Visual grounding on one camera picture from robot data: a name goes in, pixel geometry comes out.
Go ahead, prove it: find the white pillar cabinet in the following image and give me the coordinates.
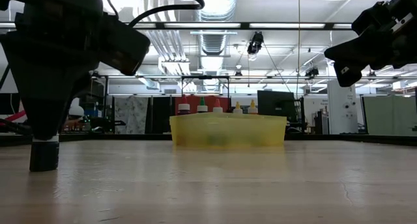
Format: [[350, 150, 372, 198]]
[[327, 79, 359, 134]]

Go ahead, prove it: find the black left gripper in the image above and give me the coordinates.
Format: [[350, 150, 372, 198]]
[[0, 0, 106, 140]]

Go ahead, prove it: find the large red food coloring bottle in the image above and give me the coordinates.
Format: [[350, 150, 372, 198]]
[[177, 94, 192, 116]]

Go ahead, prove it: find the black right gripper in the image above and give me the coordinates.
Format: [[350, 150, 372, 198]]
[[324, 0, 417, 88]]

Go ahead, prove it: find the grey patterned curtain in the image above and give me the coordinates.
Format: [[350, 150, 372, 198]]
[[113, 96, 149, 134]]

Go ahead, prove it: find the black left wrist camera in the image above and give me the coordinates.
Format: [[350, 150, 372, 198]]
[[97, 14, 152, 77]]

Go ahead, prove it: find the small white-capped dropper bottle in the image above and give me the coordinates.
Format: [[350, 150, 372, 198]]
[[29, 135, 61, 172]]

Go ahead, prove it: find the silver ventilation duct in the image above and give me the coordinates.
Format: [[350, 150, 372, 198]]
[[195, 0, 238, 91]]

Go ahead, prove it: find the yellow translucent plastic bin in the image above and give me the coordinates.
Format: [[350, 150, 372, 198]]
[[169, 112, 288, 150]]

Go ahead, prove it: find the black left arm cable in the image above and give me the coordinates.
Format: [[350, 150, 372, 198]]
[[103, 0, 206, 27]]

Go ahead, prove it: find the thin hanging cable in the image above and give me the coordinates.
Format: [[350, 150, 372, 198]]
[[297, 0, 301, 100]]

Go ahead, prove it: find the black flat screen monitor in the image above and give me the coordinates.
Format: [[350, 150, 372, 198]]
[[257, 89, 296, 124]]

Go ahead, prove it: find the pale green partition panel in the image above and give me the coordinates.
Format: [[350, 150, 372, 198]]
[[363, 95, 417, 135]]

